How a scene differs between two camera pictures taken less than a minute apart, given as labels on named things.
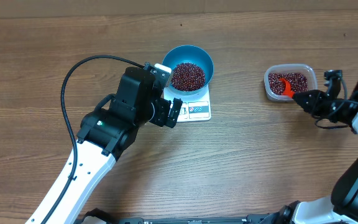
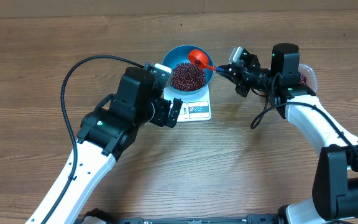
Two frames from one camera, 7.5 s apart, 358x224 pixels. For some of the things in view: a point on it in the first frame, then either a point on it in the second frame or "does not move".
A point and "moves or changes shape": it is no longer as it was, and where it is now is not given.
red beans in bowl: [188, 77] does not move
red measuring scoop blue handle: [287, 91] moves or changes shape
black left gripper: [163, 108] does not move
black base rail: [100, 216] does not move
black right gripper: [317, 101] to [242, 76]
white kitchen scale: [195, 107] does not move
